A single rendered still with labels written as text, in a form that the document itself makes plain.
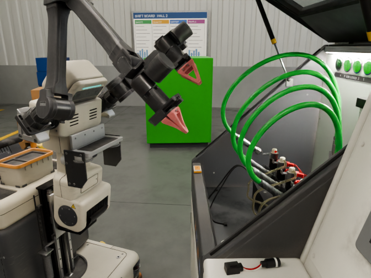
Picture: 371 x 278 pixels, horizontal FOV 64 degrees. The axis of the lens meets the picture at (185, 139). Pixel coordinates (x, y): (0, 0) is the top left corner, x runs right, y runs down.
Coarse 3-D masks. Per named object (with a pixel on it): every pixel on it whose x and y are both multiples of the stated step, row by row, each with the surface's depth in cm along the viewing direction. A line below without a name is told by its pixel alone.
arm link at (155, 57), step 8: (152, 56) 79; (160, 56) 77; (120, 64) 82; (128, 64) 81; (144, 64) 81; (152, 64) 78; (160, 64) 77; (168, 64) 78; (128, 72) 81; (136, 72) 83; (152, 72) 78; (160, 72) 78; (168, 72) 79; (160, 80) 80
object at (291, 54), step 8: (272, 56) 89; (280, 56) 89; (288, 56) 89; (296, 56) 89; (304, 56) 89; (312, 56) 89; (256, 64) 90; (264, 64) 90; (320, 64) 90; (248, 72) 90; (328, 72) 91; (240, 80) 91; (232, 88) 91; (336, 88) 92; (224, 104) 93; (224, 112) 94; (224, 120) 94
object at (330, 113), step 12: (288, 108) 69; (300, 108) 69; (324, 108) 69; (276, 120) 70; (336, 120) 70; (264, 132) 71; (336, 132) 71; (252, 144) 71; (336, 144) 72; (276, 192) 75
